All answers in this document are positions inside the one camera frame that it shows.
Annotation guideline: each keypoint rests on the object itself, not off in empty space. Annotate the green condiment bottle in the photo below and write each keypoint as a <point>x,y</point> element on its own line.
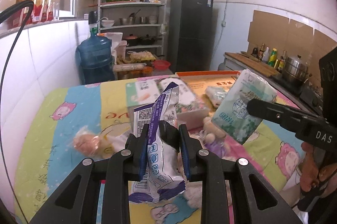
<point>273,57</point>

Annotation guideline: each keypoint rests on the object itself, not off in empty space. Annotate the floral tissue pack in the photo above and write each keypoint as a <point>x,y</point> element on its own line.
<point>191,110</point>

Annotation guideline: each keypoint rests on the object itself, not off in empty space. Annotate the wooden cutting board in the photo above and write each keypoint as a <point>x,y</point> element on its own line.
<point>237,61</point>

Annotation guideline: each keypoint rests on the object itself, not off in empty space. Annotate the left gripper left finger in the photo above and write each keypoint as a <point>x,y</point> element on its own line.
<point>76,199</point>

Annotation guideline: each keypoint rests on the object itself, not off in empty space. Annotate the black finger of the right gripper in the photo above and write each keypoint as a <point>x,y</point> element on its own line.
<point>286,116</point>

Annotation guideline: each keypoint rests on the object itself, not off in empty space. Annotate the pink ball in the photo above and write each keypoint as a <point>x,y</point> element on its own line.
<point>86,142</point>

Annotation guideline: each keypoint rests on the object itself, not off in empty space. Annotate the white metal shelf rack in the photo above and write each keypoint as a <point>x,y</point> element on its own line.
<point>142,22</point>

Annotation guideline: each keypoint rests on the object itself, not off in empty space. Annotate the green white cardboard box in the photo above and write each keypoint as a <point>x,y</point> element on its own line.
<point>141,93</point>

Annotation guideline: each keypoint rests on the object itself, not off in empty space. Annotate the colourful cartoon bed sheet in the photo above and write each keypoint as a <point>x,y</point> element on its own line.
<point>48,156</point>

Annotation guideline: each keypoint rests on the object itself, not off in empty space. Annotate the small white tissue packet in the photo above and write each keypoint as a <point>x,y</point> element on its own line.
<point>216,95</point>

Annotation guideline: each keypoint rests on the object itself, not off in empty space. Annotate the beige teddy bear purple dress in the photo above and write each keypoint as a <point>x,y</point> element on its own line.
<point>212,132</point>

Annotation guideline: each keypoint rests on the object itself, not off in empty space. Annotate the person's hand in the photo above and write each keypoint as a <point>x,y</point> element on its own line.
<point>312,176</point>

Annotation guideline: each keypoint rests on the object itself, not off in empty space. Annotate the orange drink bottles pack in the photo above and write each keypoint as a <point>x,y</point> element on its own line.
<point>43,11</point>

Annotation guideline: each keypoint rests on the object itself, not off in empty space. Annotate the black refrigerator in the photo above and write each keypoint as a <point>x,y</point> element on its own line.
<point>189,44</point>

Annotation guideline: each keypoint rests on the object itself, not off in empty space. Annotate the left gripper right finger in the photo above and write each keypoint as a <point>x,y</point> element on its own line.
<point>231,190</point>

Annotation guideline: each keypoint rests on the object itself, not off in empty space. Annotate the green white tissue pack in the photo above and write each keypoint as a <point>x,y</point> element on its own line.
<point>232,115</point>

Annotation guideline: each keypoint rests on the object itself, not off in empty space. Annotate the red plastic basket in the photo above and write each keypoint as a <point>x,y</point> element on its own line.
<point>161,64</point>

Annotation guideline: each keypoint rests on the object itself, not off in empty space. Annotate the steel steamer pot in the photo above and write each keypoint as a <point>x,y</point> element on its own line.
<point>295,70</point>

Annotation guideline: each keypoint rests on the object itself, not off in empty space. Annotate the white purple snack packet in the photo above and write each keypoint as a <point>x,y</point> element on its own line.
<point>162,179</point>

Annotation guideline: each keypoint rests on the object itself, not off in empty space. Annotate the blue water jug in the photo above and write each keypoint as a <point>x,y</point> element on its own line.
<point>93,56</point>

